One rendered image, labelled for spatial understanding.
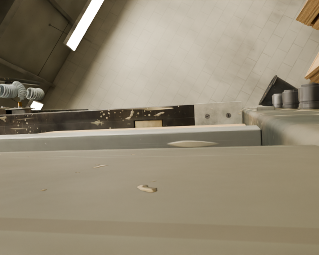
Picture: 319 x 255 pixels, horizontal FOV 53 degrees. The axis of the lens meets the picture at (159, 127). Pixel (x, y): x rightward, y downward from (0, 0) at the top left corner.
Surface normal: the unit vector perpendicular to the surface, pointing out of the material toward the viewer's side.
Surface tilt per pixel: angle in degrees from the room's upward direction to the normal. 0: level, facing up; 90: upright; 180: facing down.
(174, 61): 90
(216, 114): 90
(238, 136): 90
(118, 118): 90
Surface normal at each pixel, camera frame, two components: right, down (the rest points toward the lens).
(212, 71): -0.15, -0.11
